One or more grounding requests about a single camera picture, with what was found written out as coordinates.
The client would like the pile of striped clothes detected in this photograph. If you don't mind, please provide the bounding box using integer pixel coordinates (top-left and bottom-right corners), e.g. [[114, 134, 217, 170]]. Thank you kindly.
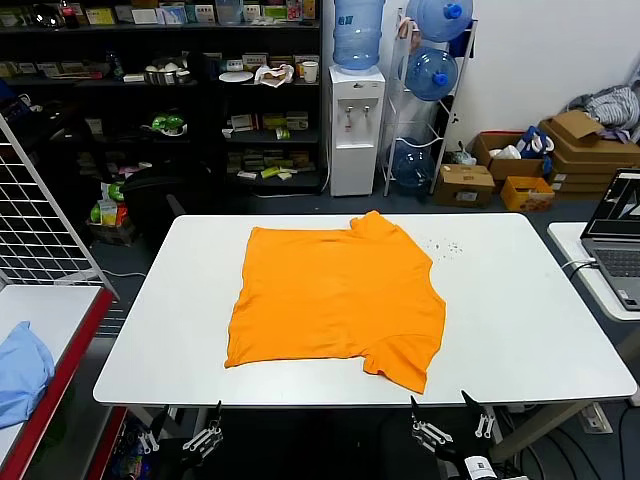
[[565, 84, 640, 144]]

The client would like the black shelving unit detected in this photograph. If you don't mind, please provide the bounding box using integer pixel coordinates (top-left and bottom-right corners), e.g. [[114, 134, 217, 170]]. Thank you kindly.
[[0, 0, 324, 197]]

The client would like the open brown cardboard box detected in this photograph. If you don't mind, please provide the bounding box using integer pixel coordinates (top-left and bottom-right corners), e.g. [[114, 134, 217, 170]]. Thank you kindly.
[[472, 130, 547, 181]]

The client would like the stack of brown cardboard boxes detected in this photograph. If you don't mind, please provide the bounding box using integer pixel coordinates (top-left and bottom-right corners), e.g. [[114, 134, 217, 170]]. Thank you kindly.
[[538, 110, 640, 194]]

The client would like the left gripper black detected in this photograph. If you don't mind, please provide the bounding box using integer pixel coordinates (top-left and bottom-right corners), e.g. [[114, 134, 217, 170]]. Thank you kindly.
[[137, 399, 225, 480]]

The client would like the blue water jug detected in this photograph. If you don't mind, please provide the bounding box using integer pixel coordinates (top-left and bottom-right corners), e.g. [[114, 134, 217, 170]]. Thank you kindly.
[[404, 46, 460, 103], [405, 0, 474, 43], [392, 137, 437, 190]]

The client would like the red-edged white table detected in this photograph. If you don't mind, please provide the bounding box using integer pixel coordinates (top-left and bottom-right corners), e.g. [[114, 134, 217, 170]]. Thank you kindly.
[[0, 283, 129, 480]]

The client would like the upright blue water bottle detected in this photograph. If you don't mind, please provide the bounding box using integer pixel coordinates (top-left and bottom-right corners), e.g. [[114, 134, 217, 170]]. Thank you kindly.
[[333, 0, 386, 77]]

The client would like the closed brown cardboard box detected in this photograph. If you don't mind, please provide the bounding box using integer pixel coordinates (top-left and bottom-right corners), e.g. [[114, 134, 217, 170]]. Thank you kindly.
[[432, 163, 497, 209]]

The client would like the white wire grid panel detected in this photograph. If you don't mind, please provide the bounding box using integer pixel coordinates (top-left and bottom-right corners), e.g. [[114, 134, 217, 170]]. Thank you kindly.
[[0, 112, 121, 301]]

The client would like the white plastic bag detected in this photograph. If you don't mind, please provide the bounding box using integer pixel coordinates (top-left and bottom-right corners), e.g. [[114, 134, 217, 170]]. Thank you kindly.
[[253, 63, 295, 90]]

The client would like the yellow cardboard box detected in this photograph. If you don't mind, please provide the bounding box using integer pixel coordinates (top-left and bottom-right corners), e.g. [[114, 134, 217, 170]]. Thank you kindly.
[[499, 175, 556, 212]]

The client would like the small white side table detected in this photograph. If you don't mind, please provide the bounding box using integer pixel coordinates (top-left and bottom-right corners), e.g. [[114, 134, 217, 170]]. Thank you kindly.
[[547, 221, 640, 361]]

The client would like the light blue cloth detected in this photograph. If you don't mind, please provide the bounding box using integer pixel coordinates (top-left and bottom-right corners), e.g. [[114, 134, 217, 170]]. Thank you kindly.
[[0, 320, 56, 430]]

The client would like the black office chair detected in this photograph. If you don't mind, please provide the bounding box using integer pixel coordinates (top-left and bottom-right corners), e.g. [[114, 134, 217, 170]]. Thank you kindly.
[[121, 162, 216, 246]]

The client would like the green bag on shelf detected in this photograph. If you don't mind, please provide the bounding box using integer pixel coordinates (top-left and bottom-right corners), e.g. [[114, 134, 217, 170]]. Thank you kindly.
[[141, 112, 190, 137]]

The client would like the metal bowl with white balls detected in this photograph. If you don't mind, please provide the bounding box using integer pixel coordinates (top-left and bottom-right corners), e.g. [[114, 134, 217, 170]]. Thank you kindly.
[[143, 58, 192, 86]]

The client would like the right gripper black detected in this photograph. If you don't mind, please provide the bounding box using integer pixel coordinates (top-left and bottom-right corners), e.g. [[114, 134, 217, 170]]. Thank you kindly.
[[410, 389, 501, 480]]

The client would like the box of snack bags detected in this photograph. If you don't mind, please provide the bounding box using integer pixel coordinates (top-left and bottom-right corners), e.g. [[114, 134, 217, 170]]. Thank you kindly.
[[87, 180, 139, 247]]

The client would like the blue bag with white handles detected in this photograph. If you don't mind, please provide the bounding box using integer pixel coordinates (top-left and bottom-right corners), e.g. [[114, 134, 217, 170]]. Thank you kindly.
[[517, 124, 556, 174]]

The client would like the white laptop cable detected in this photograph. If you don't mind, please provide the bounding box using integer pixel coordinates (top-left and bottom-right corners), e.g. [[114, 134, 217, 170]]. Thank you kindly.
[[560, 257, 597, 274]]

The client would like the grey laptop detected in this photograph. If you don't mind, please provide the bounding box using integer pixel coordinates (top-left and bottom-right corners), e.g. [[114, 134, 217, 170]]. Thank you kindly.
[[579, 167, 640, 312]]

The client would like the white metal jug rack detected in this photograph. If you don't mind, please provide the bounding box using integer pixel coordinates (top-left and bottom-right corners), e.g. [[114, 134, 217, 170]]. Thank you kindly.
[[382, 7, 479, 197]]

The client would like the white water dispenser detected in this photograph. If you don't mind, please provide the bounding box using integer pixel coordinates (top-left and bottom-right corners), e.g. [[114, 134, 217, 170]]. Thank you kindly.
[[328, 64, 387, 197]]

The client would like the orange t-shirt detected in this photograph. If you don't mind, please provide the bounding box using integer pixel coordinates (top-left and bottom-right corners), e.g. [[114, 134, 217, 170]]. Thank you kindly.
[[223, 210, 447, 394]]

